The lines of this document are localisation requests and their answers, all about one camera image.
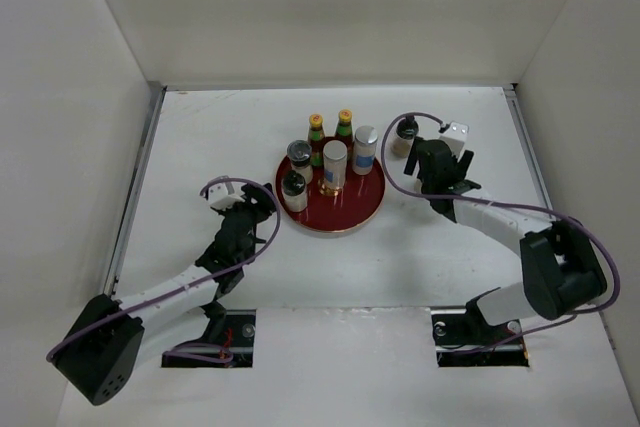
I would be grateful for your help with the silver-lid white spice jar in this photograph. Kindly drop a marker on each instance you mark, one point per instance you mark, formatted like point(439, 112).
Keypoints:
point(334, 167)

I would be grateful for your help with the salt grinder black top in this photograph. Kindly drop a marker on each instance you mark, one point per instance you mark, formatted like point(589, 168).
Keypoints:
point(293, 186)

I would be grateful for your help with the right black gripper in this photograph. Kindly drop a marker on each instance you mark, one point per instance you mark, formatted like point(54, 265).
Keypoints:
point(463, 163)

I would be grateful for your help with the sauce bottle yellow cap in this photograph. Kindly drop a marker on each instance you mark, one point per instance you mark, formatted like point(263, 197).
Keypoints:
point(344, 130)
point(316, 139)

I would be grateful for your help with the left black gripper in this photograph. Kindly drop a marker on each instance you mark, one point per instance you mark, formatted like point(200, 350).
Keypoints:
point(263, 203)

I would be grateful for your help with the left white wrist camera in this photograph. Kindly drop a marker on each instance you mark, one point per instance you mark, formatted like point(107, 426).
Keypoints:
point(222, 196)

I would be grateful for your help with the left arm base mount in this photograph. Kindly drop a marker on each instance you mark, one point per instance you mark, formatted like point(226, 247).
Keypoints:
point(226, 342)

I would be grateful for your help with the silver-lid blue-label spice jar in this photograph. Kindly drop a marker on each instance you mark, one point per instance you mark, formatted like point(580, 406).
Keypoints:
point(364, 149)

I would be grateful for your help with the round red lacquer tray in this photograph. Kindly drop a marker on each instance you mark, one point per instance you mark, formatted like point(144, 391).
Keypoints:
point(357, 203)

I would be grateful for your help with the brown spice grinder black top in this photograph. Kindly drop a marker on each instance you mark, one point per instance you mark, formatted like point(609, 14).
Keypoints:
point(406, 131)

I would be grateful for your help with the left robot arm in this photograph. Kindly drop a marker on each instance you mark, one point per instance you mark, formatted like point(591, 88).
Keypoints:
point(102, 348)

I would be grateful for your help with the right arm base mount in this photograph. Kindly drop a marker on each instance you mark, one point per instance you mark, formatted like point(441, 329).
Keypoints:
point(463, 339)

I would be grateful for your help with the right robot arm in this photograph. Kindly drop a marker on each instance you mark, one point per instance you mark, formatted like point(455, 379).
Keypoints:
point(559, 268)

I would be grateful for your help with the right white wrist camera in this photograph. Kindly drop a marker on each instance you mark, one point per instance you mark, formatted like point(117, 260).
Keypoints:
point(455, 135)

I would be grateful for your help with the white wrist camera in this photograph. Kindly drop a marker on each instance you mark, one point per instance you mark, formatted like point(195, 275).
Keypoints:
point(455, 135)
point(222, 196)

